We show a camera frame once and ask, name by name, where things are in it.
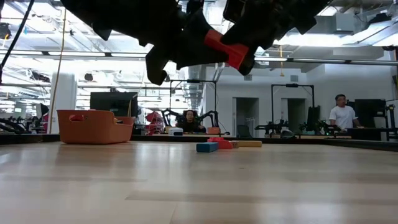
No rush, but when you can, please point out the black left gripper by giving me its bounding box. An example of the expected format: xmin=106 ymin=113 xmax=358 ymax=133
xmin=136 ymin=0 xmax=230 ymax=86

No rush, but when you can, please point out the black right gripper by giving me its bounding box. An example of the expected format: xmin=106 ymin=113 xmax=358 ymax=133
xmin=220 ymin=0 xmax=312 ymax=77

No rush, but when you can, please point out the red arch block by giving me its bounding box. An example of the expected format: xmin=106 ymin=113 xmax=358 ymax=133
xmin=203 ymin=29 xmax=250 ymax=70

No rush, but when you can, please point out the plain wooden plank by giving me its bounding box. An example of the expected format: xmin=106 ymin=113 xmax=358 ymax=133
xmin=238 ymin=140 xmax=263 ymax=148

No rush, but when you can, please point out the orange studded brick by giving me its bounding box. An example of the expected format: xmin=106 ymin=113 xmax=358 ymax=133
xmin=207 ymin=137 xmax=234 ymax=151

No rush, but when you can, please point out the blue plank block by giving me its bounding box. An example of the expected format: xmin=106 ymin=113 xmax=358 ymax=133
xmin=196 ymin=141 xmax=220 ymax=154

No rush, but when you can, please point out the orange plastic bin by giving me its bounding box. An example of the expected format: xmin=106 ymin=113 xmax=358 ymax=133
xmin=57 ymin=109 xmax=136 ymax=146

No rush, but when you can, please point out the black gantry stand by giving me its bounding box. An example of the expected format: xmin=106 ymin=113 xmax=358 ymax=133
xmin=169 ymin=78 xmax=218 ymax=126
xmin=271 ymin=83 xmax=315 ymax=125

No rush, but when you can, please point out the person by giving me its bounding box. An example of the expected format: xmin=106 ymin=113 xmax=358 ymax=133
xmin=177 ymin=109 xmax=207 ymax=134
xmin=328 ymin=93 xmax=365 ymax=133

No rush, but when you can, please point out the red cart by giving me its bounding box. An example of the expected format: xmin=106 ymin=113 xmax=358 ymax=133
xmin=145 ymin=111 xmax=165 ymax=135

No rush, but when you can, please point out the grey ceiling unit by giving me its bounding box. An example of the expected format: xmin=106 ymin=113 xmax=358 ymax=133
xmin=335 ymin=12 xmax=356 ymax=32

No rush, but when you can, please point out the black monitor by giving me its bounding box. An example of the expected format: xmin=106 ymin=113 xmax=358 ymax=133
xmin=90 ymin=91 xmax=139 ymax=118

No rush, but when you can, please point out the black cabinet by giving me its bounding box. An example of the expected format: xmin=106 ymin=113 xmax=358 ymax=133
xmin=346 ymin=98 xmax=388 ymax=129

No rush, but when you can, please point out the white column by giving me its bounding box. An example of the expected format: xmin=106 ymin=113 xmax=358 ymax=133
xmin=50 ymin=73 xmax=78 ymax=110

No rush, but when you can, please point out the yellow cable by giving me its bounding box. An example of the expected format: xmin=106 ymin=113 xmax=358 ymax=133
xmin=49 ymin=9 xmax=68 ymax=134

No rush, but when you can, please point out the black hanging cable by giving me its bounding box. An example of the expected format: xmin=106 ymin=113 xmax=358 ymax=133
xmin=0 ymin=0 xmax=35 ymax=69

